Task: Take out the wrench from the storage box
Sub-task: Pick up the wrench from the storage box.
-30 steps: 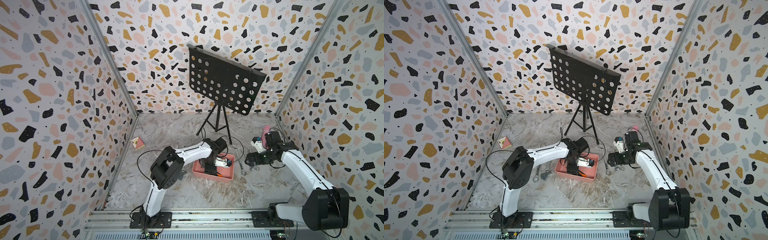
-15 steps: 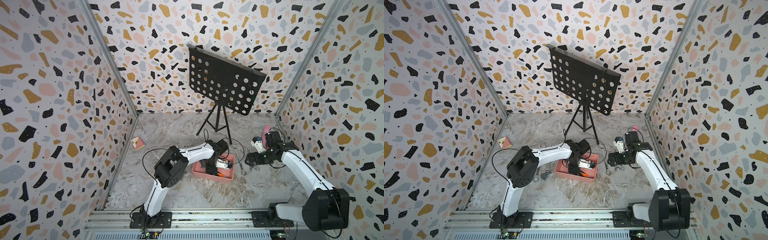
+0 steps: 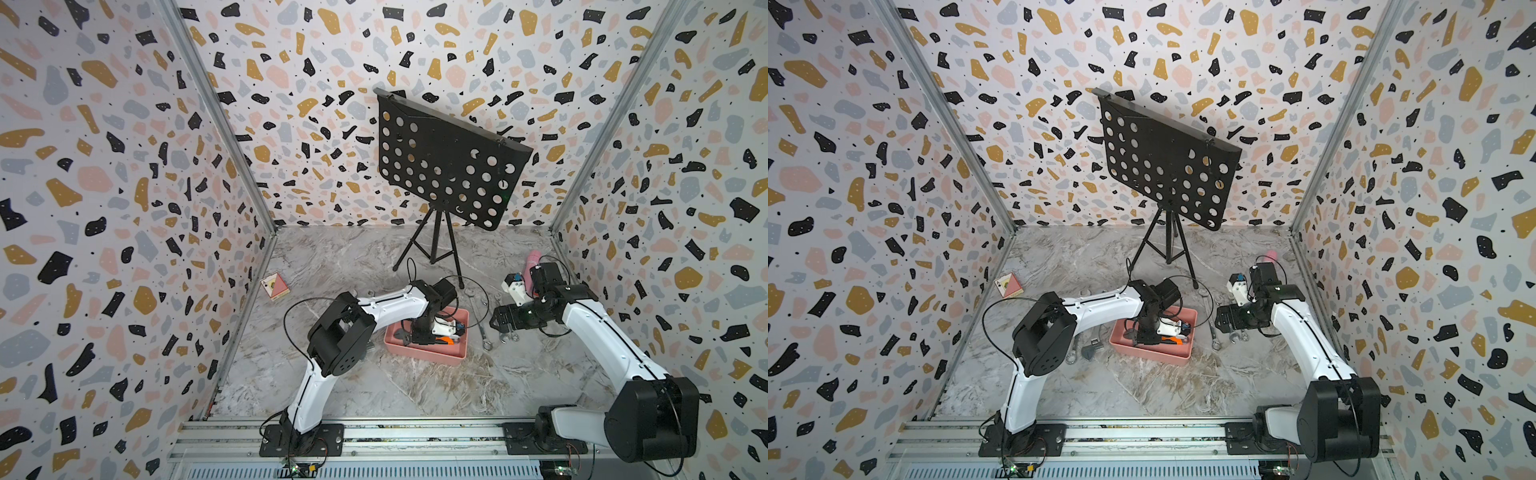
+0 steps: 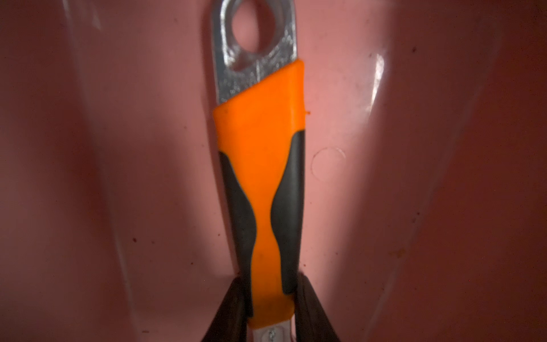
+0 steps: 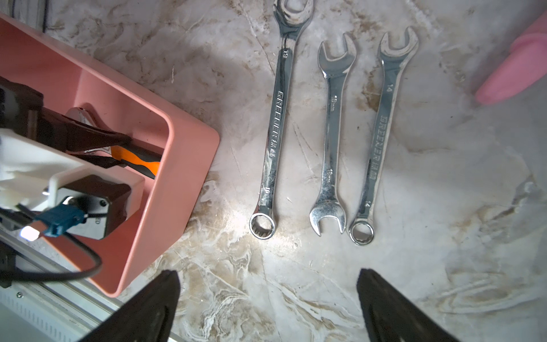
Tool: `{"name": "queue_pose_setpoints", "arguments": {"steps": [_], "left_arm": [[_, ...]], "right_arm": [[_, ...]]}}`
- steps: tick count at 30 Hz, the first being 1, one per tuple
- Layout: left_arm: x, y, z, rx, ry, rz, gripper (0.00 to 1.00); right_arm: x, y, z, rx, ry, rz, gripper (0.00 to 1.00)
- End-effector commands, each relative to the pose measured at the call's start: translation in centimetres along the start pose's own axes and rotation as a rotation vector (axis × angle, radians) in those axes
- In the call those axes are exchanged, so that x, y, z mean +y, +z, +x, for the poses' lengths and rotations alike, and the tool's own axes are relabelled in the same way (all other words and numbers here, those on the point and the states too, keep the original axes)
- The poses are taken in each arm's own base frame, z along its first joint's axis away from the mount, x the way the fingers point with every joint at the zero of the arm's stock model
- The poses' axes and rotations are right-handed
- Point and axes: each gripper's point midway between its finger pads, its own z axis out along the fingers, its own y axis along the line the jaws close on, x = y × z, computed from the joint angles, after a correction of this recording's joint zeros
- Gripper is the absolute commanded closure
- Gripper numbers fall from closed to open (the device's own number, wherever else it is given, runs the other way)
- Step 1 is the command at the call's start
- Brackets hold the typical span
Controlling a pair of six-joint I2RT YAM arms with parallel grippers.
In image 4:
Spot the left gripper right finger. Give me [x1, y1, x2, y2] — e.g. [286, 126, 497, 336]
[295, 272, 340, 342]

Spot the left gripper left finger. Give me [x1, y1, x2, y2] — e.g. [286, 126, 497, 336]
[202, 277, 247, 342]

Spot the pink plastic storage box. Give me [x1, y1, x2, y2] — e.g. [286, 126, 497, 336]
[1, 1, 546, 341]

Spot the orange handled adjustable wrench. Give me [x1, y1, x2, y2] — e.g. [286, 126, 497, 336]
[212, 1, 306, 341]

